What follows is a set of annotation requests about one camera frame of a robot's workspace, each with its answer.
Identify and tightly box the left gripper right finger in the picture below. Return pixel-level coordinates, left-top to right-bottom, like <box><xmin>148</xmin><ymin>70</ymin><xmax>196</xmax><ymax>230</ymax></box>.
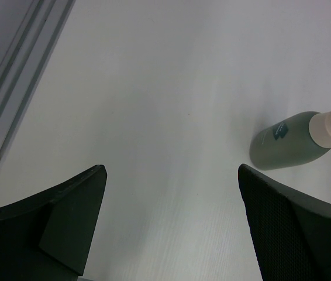
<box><xmin>238</xmin><ymin>164</ymin><xmax>331</xmax><ymax>280</ymax></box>

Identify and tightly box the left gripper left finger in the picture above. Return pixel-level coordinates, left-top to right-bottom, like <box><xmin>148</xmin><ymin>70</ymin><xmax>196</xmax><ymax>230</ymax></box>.
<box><xmin>0</xmin><ymin>165</ymin><xmax>106</xmax><ymax>280</ymax></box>

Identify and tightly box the left aluminium frame post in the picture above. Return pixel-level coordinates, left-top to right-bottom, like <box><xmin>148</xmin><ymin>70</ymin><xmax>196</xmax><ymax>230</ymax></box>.
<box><xmin>0</xmin><ymin>1</ymin><xmax>74</xmax><ymax>162</ymax></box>

